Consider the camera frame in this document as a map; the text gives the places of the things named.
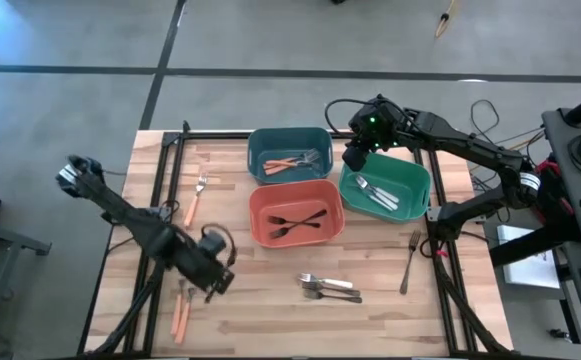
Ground blue plastic bin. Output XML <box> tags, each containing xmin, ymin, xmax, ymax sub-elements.
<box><xmin>246</xmin><ymin>126</ymin><xmax>335</xmax><ymax>185</ymax></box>

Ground dark metal fork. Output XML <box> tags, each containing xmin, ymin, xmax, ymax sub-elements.
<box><xmin>302</xmin><ymin>288</ymin><xmax>364</xmax><ymax>305</ymax></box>
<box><xmin>266</xmin><ymin>214</ymin><xmax>323</xmax><ymax>230</ymax></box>
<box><xmin>398</xmin><ymin>228</ymin><xmax>423</xmax><ymax>296</ymax></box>
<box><xmin>300</xmin><ymin>280</ymin><xmax>362</xmax><ymax>297</ymax></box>
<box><xmin>266</xmin><ymin>208</ymin><xmax>329</xmax><ymax>240</ymax></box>

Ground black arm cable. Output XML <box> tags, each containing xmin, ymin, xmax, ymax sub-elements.
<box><xmin>323</xmin><ymin>97</ymin><xmax>371</xmax><ymax>137</ymax></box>

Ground black slanted stand pole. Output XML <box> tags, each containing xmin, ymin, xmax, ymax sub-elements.
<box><xmin>488</xmin><ymin>227</ymin><xmax>579</xmax><ymax>269</ymax></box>

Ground black aluminium table frame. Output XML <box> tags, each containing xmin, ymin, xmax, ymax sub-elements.
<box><xmin>76</xmin><ymin>119</ymin><xmax>517</xmax><ymax>359</ymax></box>

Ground green plastic bin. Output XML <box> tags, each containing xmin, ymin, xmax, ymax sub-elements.
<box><xmin>337</xmin><ymin>151</ymin><xmax>433</xmax><ymax>225</ymax></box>

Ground grey metal cart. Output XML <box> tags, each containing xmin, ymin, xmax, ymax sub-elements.
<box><xmin>0</xmin><ymin>214</ymin><xmax>53</xmax><ymax>331</ymax></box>

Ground white-handled fork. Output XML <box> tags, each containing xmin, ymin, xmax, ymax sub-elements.
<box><xmin>297</xmin><ymin>272</ymin><xmax>355</xmax><ymax>290</ymax></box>
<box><xmin>357</xmin><ymin>182</ymin><xmax>400</xmax><ymax>212</ymax></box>
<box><xmin>353</xmin><ymin>173</ymin><xmax>401</xmax><ymax>205</ymax></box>

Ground orange plastic bin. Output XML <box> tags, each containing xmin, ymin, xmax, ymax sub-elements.
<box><xmin>248</xmin><ymin>178</ymin><xmax>346</xmax><ymax>250</ymax></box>

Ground black camera cable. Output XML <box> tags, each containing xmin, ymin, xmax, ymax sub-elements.
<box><xmin>199</xmin><ymin>222</ymin><xmax>239</xmax><ymax>269</ymax></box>

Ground yellow power cable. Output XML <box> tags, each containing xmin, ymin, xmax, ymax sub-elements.
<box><xmin>433</xmin><ymin>0</ymin><xmax>459</xmax><ymax>40</ymax></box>

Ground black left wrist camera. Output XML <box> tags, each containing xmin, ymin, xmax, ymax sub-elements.
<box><xmin>198</xmin><ymin>227</ymin><xmax>229</xmax><ymax>259</ymax></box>

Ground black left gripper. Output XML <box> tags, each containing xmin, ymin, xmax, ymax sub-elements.
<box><xmin>179</xmin><ymin>247</ymin><xmax>236</xmax><ymax>305</ymax></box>

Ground loose black cable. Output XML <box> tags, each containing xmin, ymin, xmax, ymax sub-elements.
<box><xmin>469</xmin><ymin>98</ymin><xmax>501</xmax><ymax>132</ymax></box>

